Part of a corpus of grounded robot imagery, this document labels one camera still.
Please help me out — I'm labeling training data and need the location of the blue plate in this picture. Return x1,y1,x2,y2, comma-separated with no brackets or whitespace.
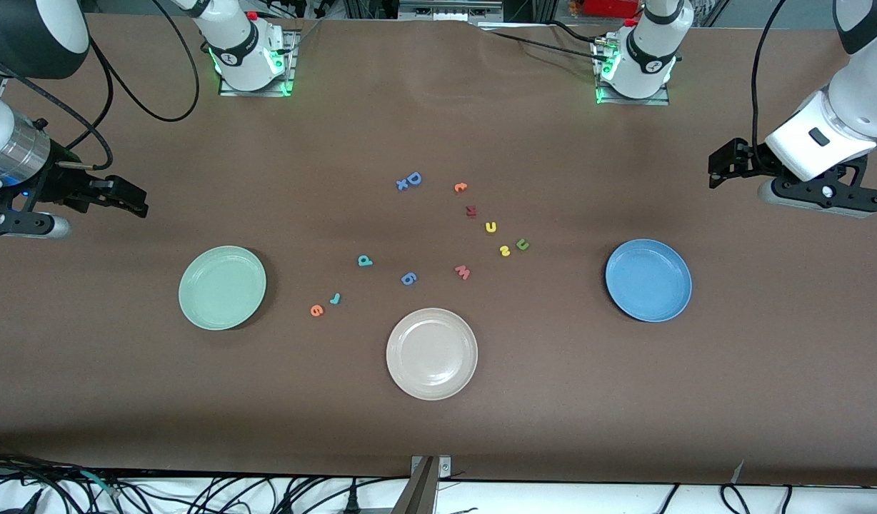
605,238,693,323

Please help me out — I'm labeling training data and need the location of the pale green plate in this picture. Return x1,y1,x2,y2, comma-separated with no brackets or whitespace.
179,246,267,331

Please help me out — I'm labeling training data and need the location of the red box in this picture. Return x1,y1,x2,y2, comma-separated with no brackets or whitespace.
583,0,641,19

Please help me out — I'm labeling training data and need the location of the beige plate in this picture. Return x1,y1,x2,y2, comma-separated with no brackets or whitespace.
386,308,478,401

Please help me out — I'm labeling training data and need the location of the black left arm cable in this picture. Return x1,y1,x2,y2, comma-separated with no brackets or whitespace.
750,0,793,172

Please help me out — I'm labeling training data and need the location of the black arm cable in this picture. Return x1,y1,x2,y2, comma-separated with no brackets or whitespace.
750,0,793,172
0,0,201,172

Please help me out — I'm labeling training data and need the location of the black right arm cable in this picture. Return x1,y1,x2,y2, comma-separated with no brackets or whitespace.
0,0,201,172

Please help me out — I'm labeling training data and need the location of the black cable on table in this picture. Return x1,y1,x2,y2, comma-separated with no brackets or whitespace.
548,20,611,45
476,27,612,64

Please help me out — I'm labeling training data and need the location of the teal cable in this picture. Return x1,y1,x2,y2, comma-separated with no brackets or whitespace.
80,470,123,498

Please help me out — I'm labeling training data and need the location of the black looped floor cable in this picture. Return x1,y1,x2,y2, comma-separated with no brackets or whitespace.
719,483,752,514

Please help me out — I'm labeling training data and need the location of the metal table edge bracket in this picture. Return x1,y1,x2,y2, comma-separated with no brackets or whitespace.
410,455,453,514

